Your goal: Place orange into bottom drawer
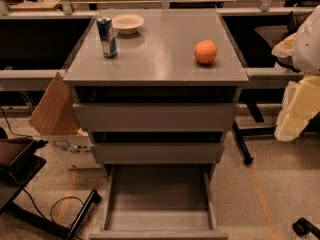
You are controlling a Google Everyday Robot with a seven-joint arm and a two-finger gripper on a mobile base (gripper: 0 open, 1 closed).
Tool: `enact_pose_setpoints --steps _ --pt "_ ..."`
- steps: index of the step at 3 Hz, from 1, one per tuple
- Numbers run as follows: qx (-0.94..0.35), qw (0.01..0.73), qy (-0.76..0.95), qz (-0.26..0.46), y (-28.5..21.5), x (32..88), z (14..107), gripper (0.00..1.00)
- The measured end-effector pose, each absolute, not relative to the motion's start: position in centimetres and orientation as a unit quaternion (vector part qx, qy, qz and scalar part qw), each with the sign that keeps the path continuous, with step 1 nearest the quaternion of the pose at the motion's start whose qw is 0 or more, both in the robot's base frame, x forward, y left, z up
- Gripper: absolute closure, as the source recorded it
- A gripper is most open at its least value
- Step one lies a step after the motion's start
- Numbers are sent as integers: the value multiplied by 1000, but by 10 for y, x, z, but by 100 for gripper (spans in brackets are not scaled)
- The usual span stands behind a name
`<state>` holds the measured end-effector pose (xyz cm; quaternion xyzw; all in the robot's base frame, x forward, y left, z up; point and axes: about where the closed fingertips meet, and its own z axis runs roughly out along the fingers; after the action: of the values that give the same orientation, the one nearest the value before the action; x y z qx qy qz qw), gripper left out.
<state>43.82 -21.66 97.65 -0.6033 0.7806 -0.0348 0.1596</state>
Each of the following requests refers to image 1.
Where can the black table leg base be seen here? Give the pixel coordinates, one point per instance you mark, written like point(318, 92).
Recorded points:
point(257, 112)

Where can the orange fruit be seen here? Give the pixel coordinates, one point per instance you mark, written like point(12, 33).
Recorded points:
point(205, 52)

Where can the black office chair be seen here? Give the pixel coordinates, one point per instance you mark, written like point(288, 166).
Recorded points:
point(275, 34)

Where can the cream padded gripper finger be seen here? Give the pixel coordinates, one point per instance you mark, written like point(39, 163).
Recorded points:
point(300, 104)
point(285, 47)

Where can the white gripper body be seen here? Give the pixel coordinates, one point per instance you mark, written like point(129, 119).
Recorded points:
point(309, 50)

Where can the grey top drawer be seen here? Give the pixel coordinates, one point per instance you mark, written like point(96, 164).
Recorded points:
point(155, 117)

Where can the blue energy drink can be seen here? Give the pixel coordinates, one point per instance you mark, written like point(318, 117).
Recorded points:
point(107, 36)

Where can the grey open bottom drawer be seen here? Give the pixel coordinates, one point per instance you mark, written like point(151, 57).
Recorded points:
point(159, 202)

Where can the grey drawer cabinet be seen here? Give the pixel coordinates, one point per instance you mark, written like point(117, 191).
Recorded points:
point(158, 66)

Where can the grey middle drawer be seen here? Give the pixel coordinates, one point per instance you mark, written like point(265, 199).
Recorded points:
point(157, 153)

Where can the cardboard box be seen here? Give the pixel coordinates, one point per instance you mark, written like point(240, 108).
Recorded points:
point(54, 119)

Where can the white bowl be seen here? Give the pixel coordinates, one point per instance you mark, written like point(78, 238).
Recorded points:
point(127, 24)

